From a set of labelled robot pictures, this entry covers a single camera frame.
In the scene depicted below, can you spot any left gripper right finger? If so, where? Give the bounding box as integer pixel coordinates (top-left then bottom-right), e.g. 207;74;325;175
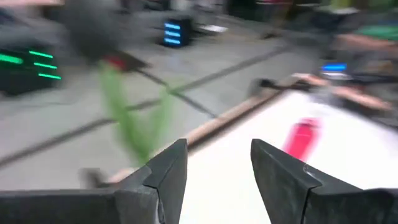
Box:
251;139;398;224

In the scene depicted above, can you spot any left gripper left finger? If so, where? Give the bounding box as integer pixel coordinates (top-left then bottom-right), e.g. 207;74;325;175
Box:
0;139;188;224

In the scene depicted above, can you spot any red glass vase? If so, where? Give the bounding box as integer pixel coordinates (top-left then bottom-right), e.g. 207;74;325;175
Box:
282;117;322;163

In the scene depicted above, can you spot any black artificial tulip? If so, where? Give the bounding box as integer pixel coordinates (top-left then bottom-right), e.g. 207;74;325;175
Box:
62;0;175;166

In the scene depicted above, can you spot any blue-lit computer under table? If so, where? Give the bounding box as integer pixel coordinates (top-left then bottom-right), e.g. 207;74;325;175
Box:
320;62;348;79

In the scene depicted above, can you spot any blue-lit black computer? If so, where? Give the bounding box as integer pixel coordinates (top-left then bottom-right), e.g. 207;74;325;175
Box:
161;17;193;48

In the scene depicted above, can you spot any wooden side table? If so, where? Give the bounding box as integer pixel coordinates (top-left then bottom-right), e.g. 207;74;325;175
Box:
334;32;398;54

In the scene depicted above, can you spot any white flat sheet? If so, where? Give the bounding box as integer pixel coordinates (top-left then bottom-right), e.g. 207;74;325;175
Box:
198;24;229;34

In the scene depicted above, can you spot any green-lit black computer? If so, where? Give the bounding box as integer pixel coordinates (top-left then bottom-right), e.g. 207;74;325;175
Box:
0;46;63;96

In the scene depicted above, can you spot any green table mat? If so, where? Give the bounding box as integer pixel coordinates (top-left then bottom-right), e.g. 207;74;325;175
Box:
354;25;398;41

